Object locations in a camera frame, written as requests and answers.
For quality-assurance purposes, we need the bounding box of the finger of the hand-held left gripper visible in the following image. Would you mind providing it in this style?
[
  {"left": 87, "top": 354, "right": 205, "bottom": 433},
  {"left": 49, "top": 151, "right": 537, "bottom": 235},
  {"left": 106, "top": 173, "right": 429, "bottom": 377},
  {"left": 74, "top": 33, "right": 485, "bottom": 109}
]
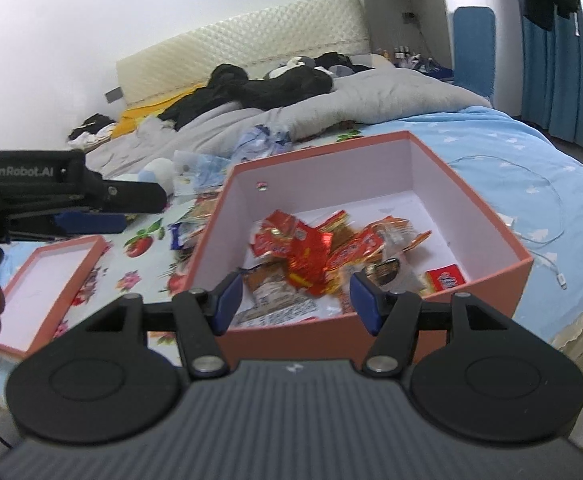
[
  {"left": 98, "top": 180, "right": 168, "bottom": 213},
  {"left": 54, "top": 211, "right": 127, "bottom": 235}
]

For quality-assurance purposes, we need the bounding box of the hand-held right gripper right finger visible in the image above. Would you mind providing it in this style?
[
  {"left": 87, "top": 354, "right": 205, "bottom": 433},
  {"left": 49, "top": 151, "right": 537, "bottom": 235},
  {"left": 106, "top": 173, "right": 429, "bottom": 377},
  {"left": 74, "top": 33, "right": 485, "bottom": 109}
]
[{"left": 349, "top": 271, "right": 509, "bottom": 377}]

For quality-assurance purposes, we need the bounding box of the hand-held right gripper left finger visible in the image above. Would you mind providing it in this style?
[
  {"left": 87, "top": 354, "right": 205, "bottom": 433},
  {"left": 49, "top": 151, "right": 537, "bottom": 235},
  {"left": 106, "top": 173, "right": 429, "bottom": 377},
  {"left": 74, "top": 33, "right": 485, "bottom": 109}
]
[{"left": 85, "top": 271, "right": 244, "bottom": 377}]

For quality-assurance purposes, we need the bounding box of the brown snack packet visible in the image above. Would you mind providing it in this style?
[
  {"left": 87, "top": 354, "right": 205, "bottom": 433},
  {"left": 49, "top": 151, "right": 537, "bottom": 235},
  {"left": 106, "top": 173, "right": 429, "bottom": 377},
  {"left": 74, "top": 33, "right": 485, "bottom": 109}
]
[{"left": 244, "top": 262, "right": 293, "bottom": 295}]

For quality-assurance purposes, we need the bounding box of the white printed snack packet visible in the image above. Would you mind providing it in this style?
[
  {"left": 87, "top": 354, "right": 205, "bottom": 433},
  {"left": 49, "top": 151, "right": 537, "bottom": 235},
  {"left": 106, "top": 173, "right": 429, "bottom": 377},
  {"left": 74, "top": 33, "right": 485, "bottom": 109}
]
[{"left": 236, "top": 287, "right": 343, "bottom": 329}]

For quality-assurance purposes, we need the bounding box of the orange snack packet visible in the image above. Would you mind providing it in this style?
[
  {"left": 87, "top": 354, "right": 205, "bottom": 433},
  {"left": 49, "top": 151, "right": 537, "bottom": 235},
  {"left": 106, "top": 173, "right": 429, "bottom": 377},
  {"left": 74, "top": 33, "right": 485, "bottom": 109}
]
[{"left": 186, "top": 199, "right": 223, "bottom": 232}]

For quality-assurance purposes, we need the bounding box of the pile of snack packets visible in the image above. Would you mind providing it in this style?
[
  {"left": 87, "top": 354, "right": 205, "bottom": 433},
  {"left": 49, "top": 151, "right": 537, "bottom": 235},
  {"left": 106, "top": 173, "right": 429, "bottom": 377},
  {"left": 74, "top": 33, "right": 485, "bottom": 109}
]
[{"left": 248, "top": 210, "right": 432, "bottom": 306}]

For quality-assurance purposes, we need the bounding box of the pink cardboard box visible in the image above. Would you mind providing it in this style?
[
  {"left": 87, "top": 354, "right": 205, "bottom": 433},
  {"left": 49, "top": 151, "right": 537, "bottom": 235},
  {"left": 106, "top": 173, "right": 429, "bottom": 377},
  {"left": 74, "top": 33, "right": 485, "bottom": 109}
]
[{"left": 184, "top": 130, "right": 535, "bottom": 368}]

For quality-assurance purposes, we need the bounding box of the red snack packet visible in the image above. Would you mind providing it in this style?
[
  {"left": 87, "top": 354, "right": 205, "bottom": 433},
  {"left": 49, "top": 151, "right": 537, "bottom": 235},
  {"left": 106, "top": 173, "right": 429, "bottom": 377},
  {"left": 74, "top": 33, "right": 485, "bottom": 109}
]
[{"left": 425, "top": 265, "right": 467, "bottom": 293}]

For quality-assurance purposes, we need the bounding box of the white and blue plush toy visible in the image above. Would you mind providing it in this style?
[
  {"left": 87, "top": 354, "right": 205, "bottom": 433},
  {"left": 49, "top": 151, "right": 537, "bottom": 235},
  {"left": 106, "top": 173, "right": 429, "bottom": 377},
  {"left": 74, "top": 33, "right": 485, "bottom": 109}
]
[{"left": 121, "top": 157, "right": 178, "bottom": 196}]

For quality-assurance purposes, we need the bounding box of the floral printed cloth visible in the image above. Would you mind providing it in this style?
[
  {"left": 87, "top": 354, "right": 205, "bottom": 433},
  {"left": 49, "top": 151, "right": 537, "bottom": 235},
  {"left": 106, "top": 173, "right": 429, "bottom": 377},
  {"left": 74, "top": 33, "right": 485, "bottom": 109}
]
[{"left": 0, "top": 127, "right": 362, "bottom": 366}]

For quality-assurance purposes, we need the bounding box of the clear printed plastic bag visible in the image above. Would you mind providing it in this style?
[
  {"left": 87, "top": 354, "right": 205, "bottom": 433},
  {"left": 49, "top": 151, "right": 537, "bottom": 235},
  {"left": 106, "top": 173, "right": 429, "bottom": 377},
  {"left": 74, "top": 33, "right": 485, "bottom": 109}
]
[{"left": 174, "top": 152, "right": 232, "bottom": 196}]

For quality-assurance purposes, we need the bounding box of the pink box lid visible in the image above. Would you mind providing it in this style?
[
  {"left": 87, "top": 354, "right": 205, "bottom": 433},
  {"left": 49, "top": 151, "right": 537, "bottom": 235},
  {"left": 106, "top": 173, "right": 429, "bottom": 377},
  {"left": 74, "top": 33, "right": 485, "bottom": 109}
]
[{"left": 0, "top": 235, "right": 108, "bottom": 360}]

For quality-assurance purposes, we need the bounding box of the yellow cloth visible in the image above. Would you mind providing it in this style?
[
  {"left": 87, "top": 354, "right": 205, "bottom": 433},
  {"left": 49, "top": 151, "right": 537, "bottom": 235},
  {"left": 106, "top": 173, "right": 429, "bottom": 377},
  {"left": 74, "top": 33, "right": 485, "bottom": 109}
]
[{"left": 110, "top": 85, "right": 207, "bottom": 140}]

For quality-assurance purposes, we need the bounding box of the black and white clothes pile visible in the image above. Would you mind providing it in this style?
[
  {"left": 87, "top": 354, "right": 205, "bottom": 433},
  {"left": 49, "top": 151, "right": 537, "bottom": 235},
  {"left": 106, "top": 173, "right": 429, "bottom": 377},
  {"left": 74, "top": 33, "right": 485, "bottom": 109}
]
[{"left": 67, "top": 114, "right": 118, "bottom": 150}]

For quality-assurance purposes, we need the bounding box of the crumpled white blue bag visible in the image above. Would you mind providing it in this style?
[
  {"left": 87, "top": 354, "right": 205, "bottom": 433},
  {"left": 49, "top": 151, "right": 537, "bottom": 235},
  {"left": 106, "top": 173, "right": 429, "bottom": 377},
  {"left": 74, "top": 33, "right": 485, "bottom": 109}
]
[{"left": 236, "top": 124, "right": 292, "bottom": 163}]

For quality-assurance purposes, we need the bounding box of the black clothing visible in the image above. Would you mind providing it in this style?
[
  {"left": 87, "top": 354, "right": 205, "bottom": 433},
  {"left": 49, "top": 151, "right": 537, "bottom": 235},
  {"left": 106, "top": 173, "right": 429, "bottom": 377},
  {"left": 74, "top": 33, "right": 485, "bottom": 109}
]
[{"left": 158, "top": 63, "right": 335, "bottom": 131}]

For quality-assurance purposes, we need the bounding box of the cream quilted headboard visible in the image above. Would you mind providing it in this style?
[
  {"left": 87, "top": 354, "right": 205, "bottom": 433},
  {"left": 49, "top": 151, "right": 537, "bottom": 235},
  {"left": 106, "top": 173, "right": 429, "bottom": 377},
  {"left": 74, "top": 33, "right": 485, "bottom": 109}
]
[{"left": 116, "top": 0, "right": 372, "bottom": 111}]

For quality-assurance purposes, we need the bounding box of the grey blanket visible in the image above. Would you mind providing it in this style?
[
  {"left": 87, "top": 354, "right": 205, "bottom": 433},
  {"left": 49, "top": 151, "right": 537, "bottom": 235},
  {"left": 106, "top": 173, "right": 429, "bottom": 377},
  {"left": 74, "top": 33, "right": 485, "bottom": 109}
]
[{"left": 84, "top": 67, "right": 492, "bottom": 171}]

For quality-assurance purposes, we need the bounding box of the dark grey garment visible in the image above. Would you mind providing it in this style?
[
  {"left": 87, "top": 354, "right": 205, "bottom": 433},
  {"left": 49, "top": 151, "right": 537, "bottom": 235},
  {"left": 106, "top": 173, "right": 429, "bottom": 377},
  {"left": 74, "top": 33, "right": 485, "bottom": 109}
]
[{"left": 316, "top": 51, "right": 375, "bottom": 78}]

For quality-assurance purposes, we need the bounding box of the group of small bottles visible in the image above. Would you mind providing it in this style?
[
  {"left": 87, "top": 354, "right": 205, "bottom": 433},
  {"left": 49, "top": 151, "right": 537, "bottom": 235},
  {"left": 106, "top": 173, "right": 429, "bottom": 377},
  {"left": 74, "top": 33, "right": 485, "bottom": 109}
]
[{"left": 379, "top": 46, "right": 422, "bottom": 68}]

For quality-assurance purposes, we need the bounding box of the blue chair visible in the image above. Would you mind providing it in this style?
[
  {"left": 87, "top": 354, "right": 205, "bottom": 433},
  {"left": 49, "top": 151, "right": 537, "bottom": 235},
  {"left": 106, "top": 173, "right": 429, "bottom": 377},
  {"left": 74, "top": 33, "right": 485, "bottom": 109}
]
[{"left": 451, "top": 6, "right": 497, "bottom": 98}]

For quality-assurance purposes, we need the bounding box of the blue curtain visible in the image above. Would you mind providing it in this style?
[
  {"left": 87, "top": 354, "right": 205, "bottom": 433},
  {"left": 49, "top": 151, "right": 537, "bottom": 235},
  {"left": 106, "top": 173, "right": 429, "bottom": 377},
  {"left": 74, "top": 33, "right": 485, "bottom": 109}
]
[{"left": 519, "top": 7, "right": 583, "bottom": 147}]

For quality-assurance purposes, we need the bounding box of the white charging cable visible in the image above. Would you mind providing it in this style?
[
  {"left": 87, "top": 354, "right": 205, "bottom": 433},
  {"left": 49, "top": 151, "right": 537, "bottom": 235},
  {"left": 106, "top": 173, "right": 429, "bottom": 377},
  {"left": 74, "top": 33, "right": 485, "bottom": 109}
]
[{"left": 446, "top": 155, "right": 569, "bottom": 292}]

